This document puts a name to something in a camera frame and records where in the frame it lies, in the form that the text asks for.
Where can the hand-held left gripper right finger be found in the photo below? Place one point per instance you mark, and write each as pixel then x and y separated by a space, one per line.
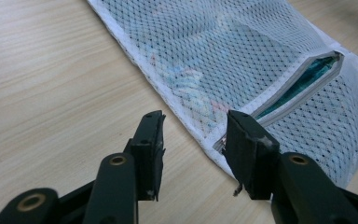
pixel 251 155

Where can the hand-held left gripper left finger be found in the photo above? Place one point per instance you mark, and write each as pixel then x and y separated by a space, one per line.
pixel 146 149

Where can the white mesh laundry bag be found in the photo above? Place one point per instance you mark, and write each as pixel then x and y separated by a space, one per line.
pixel 230 56

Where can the teal patterned cloth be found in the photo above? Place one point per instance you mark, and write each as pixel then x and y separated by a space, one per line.
pixel 301 82

